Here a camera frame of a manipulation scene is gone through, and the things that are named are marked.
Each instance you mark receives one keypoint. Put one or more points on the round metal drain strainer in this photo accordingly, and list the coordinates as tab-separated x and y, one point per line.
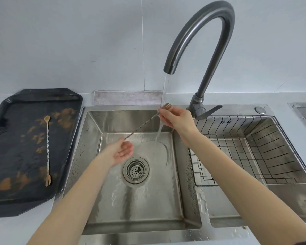
136	170

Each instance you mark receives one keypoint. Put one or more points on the person's right hand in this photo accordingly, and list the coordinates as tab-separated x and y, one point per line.
179	122

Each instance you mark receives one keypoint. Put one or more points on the dark grey gooseneck faucet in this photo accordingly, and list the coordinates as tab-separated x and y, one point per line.
211	73

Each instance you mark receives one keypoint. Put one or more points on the person's left forearm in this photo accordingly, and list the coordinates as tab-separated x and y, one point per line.
74	201

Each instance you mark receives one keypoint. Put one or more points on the stainless steel double sink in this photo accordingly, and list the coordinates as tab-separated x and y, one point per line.
142	201

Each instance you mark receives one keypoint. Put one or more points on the round silver sink button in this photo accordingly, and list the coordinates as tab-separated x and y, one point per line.
260	109

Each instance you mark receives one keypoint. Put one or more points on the person's right forearm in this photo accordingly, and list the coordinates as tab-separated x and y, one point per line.
244	188

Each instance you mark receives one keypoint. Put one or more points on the grey folded cloth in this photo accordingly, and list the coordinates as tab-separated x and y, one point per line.
122	98

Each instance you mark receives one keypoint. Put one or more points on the black plastic tray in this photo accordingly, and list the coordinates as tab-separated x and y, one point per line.
15	150

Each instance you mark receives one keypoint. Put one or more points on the person's left hand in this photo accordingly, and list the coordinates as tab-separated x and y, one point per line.
119	151

